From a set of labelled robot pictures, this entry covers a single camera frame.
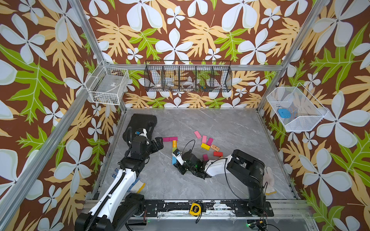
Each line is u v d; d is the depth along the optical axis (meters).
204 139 1.01
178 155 0.79
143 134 0.73
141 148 0.62
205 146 0.98
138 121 1.05
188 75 0.98
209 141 1.01
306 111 0.76
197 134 1.05
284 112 0.83
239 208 0.74
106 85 0.85
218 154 0.95
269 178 0.85
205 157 0.93
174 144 0.98
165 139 1.04
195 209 0.72
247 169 0.51
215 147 0.96
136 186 0.82
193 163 0.72
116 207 0.45
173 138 1.02
